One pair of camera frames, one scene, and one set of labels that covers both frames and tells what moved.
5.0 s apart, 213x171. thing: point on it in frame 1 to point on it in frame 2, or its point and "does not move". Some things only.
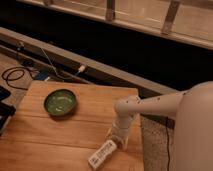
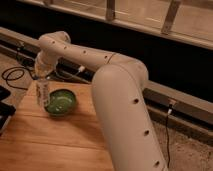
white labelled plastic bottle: x=106 y=150 to x=42 y=93
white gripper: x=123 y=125 to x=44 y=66
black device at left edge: x=6 y=109 does not move
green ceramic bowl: x=59 y=102 does not move
